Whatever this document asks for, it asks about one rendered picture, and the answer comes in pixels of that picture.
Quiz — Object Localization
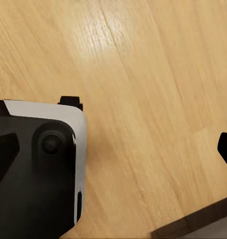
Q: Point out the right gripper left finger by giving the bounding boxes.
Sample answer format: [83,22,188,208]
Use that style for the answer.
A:
[0,132,20,183]

